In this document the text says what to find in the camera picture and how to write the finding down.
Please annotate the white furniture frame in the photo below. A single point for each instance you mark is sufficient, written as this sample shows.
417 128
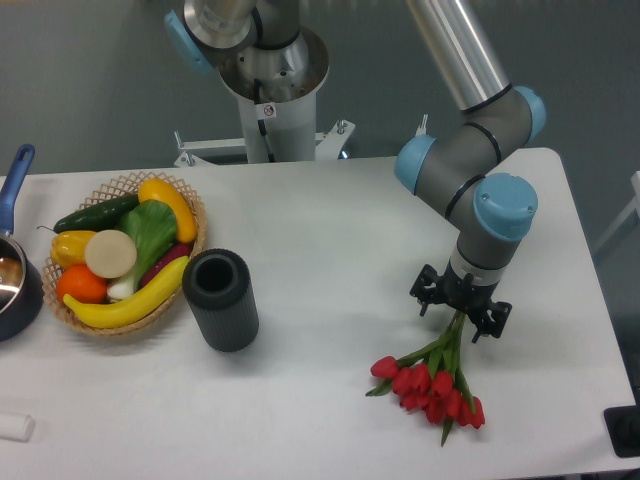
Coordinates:
624 223

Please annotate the red tulip bouquet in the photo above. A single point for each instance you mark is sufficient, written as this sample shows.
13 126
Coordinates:
431 380

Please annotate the beige round disc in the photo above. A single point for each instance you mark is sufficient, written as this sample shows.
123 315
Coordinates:
110 254

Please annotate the orange fruit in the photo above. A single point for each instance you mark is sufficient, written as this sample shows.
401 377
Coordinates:
82 284

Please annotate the purple eggplant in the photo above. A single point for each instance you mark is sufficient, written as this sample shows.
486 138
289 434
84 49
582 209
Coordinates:
176 251

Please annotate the dark grey ribbed vase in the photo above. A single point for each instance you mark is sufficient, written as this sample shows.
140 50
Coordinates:
218 288

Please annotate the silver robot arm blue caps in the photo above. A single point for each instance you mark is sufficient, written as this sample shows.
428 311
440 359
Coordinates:
274 66

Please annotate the white cylinder object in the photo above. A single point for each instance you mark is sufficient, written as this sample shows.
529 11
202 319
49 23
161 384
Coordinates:
16 427

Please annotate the yellow squash at top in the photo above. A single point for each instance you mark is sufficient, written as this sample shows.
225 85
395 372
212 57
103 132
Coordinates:
164 192

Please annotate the green cucumber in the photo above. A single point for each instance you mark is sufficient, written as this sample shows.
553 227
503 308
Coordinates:
96 217

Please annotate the dark blue saucepan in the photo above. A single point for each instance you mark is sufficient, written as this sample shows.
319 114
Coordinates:
21 286

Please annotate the yellow bell pepper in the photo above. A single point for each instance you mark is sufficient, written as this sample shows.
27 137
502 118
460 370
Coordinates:
68 248

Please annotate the black device at edge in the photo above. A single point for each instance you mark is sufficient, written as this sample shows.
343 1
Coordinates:
623 429

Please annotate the green bok choy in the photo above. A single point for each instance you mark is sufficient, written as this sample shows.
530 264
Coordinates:
152 227

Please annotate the long yellow squash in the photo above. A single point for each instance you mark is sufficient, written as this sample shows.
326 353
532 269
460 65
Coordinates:
134 308

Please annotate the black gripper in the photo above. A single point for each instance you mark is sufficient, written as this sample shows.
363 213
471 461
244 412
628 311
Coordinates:
463 294

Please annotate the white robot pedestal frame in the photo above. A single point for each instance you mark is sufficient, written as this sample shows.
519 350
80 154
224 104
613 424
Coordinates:
272 132

